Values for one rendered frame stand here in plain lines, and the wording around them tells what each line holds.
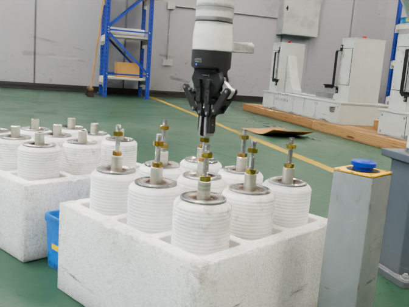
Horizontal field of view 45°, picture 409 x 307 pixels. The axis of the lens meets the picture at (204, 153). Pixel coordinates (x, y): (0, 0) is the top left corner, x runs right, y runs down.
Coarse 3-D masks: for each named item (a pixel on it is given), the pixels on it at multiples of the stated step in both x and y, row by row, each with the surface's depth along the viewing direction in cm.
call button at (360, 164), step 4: (352, 160) 82; (356, 160) 81; (360, 160) 81; (364, 160) 82; (368, 160) 82; (352, 164) 81; (356, 164) 80; (360, 164) 80; (364, 164) 80; (368, 164) 80; (372, 164) 80; (376, 164) 81; (356, 168) 81; (360, 168) 80; (364, 168) 80; (368, 168) 80; (372, 168) 81
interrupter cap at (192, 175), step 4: (184, 172) 98; (188, 172) 98; (192, 172) 99; (196, 172) 99; (212, 172) 100; (184, 176) 95; (188, 176) 95; (192, 176) 95; (196, 176) 97; (212, 176) 97; (216, 176) 97; (220, 176) 97; (212, 180) 94; (216, 180) 95
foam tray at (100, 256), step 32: (64, 224) 97; (96, 224) 89; (320, 224) 96; (64, 256) 98; (96, 256) 90; (128, 256) 83; (160, 256) 77; (192, 256) 75; (224, 256) 76; (256, 256) 81; (288, 256) 88; (320, 256) 96; (64, 288) 98; (96, 288) 90; (128, 288) 84; (160, 288) 78; (192, 288) 73; (224, 288) 76; (256, 288) 82; (288, 288) 90
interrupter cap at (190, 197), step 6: (186, 192) 82; (192, 192) 83; (180, 198) 80; (186, 198) 79; (192, 198) 80; (210, 198) 81; (216, 198) 81; (222, 198) 81; (198, 204) 77; (204, 204) 77; (210, 204) 77; (216, 204) 78
